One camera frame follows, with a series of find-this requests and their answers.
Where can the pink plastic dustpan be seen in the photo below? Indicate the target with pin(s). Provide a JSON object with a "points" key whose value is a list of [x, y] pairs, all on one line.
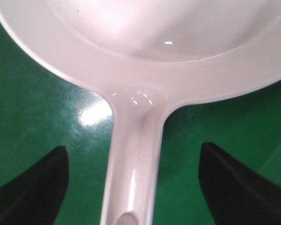
{"points": [[147, 58]]}

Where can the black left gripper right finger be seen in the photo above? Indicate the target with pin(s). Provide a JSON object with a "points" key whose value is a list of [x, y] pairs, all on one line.
{"points": [[235, 194]]}

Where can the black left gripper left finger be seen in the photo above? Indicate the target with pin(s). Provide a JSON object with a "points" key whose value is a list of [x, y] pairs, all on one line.
{"points": [[36, 195]]}

